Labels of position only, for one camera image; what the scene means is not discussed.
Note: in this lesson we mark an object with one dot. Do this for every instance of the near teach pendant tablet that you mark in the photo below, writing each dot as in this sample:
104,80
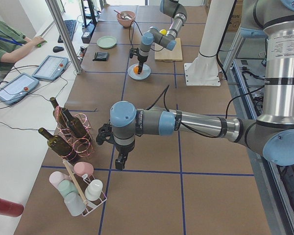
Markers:
18,88

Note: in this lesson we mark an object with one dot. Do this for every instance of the black computer mouse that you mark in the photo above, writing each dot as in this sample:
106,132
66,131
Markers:
57,49

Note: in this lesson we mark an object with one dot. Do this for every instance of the person's hand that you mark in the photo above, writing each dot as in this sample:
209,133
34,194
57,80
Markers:
38,41

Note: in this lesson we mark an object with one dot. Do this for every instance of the bamboo cutting board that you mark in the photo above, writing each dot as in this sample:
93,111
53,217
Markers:
169,55

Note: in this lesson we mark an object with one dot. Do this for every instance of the dark wine bottle back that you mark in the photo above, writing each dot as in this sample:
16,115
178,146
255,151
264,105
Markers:
58,115

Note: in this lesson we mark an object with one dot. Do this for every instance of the spoon in pink bowl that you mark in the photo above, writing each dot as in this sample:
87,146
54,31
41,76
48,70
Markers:
123,15

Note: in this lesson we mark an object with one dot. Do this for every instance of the white cup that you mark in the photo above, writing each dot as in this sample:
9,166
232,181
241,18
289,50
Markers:
93,190

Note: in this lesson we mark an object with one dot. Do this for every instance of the grey blue cup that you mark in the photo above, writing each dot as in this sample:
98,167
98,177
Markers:
74,204

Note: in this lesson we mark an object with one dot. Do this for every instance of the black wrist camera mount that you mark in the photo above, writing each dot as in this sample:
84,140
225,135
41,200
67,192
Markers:
134,52

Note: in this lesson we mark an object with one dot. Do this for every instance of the person in green shirt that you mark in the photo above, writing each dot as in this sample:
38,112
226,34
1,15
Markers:
14,46

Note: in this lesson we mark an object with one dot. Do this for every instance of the dark wine bottle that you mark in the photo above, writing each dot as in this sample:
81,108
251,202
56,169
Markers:
58,115
76,126
59,146

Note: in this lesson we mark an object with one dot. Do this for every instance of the pink cup on top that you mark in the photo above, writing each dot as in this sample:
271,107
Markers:
82,168

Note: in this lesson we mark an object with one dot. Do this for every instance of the copper wire bottle rack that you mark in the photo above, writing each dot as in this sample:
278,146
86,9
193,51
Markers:
83,149

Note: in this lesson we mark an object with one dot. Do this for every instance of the white wire cup rack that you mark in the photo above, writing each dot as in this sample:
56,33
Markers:
84,181

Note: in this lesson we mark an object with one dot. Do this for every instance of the black keyboard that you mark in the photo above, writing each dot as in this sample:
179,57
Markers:
70,26

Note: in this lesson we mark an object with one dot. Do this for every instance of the dark wine bottle front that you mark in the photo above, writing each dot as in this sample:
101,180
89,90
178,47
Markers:
59,146

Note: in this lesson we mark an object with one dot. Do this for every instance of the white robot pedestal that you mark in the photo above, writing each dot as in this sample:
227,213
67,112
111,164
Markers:
203,71

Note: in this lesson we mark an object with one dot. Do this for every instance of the teach pendant tablet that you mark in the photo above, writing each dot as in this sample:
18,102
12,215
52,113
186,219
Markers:
51,68
18,88

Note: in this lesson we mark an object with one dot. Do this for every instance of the light green plate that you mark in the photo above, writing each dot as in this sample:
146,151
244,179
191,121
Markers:
106,42

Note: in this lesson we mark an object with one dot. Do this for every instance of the pale pink cup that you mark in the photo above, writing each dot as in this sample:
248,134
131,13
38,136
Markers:
57,177

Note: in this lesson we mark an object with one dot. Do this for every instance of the dark wine bottle middle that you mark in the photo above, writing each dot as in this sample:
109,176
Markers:
76,126

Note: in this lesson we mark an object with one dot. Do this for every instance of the pink bowl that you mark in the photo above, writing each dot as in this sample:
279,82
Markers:
126,23

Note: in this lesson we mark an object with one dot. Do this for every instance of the lemon farther from board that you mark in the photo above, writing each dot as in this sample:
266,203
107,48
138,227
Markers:
163,31

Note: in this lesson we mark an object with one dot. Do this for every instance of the orange fruit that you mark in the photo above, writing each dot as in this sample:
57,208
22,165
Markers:
136,69

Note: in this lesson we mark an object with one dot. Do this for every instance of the folded grey cloth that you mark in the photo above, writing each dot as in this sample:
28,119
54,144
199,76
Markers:
101,56

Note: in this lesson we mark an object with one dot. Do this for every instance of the light blue plate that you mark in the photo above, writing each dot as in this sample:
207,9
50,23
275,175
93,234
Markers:
144,74

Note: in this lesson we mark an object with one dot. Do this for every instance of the red cylinder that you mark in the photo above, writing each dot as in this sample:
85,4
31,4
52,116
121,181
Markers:
11,209

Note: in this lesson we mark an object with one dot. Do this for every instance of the aluminium frame post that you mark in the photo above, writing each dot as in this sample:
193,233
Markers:
56,14

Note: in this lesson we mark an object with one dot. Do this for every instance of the far teach pendant tablet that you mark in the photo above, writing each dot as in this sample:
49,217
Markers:
51,68

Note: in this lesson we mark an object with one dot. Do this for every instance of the pale green cup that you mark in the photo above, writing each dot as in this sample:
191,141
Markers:
65,187

